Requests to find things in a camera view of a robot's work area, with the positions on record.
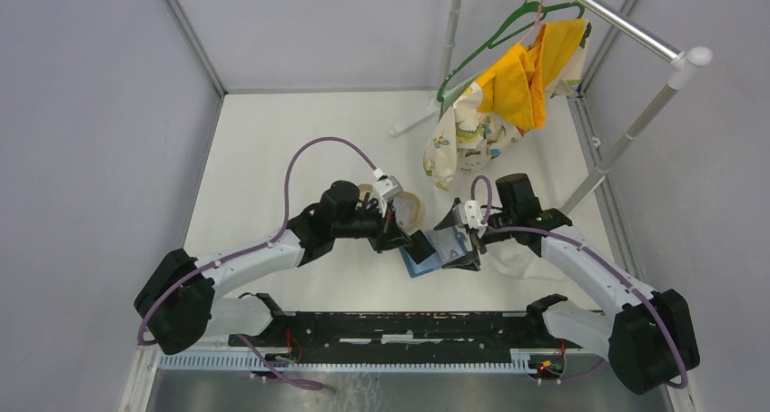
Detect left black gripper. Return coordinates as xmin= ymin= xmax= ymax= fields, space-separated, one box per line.
xmin=332 ymin=198 xmax=412 ymax=254

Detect blue card holder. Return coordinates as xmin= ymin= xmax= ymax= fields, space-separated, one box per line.
xmin=400 ymin=228 xmax=468 ymax=279

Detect beige oval tray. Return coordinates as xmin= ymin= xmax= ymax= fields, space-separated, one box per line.
xmin=358 ymin=183 xmax=421 ymax=233

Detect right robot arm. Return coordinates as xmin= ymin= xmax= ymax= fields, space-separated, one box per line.
xmin=435 ymin=173 xmax=700 ymax=394

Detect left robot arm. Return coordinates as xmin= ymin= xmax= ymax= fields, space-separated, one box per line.
xmin=133 ymin=181 xmax=430 ymax=355

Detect white cloth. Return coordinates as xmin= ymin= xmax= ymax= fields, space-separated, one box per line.
xmin=480 ymin=174 xmax=603 ymax=281

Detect dinosaur print yellow garment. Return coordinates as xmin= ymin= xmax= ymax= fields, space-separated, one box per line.
xmin=422 ymin=19 xmax=593 ymax=191

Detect green clothes hanger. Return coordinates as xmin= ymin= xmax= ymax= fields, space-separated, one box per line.
xmin=434 ymin=1 xmax=586 ymax=110

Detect pink clothes hanger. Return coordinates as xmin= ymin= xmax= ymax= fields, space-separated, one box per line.
xmin=518 ymin=0 xmax=545 ymax=44

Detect metal clothes rack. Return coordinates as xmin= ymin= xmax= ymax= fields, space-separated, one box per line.
xmin=387 ymin=0 xmax=713 ymax=214

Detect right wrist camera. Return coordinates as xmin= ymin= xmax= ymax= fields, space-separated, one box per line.
xmin=453 ymin=200 xmax=486 ymax=230

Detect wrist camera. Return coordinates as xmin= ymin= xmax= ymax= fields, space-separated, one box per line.
xmin=372 ymin=168 xmax=403 ymax=206
xmin=453 ymin=200 xmax=486 ymax=230

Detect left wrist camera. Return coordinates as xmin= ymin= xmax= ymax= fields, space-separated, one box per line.
xmin=372 ymin=168 xmax=403 ymax=206

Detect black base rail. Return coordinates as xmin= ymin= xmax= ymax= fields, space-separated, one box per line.
xmin=228 ymin=311 xmax=577 ymax=364

